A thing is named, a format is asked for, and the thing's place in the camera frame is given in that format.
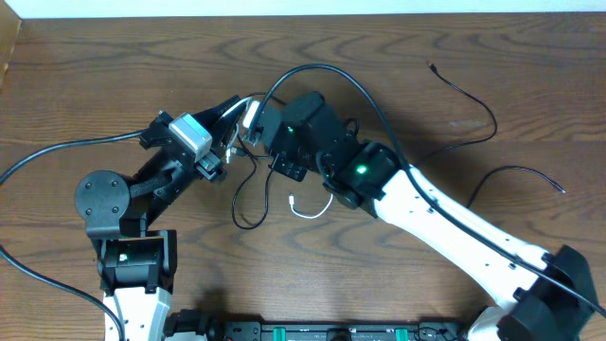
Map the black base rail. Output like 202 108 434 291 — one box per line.
159 310 468 341

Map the wooden side panel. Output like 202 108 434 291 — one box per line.
0 0 22 84

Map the black USB cable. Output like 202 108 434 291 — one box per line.
229 92 361 232

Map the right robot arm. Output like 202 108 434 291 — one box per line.
243 92 598 340

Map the white USB cable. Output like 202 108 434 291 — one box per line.
220 96 335 221

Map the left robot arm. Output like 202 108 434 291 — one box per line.
75 96 249 340

